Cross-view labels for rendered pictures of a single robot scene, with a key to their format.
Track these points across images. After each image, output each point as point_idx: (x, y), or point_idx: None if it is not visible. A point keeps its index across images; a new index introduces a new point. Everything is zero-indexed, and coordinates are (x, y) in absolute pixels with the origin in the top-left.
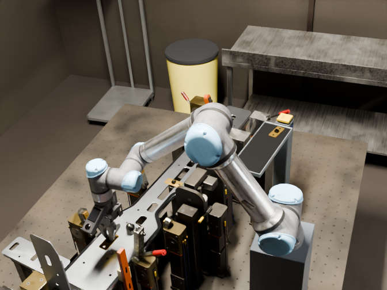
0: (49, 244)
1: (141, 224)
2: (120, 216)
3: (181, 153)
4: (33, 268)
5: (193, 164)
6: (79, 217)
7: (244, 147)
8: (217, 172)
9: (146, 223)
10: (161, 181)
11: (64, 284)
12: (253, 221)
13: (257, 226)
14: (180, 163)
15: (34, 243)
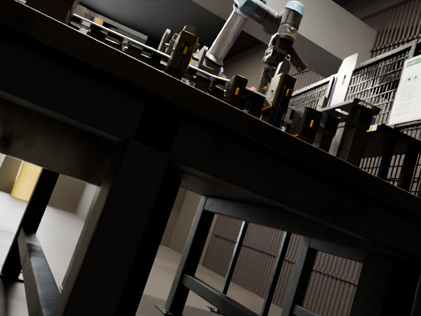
0: (345, 61)
1: (225, 90)
2: (265, 64)
3: (100, 25)
4: (347, 118)
5: (103, 42)
6: (288, 71)
7: (115, 22)
8: (247, 21)
9: (220, 89)
10: (163, 55)
11: (331, 105)
12: (222, 59)
13: (222, 62)
14: (119, 37)
15: (354, 63)
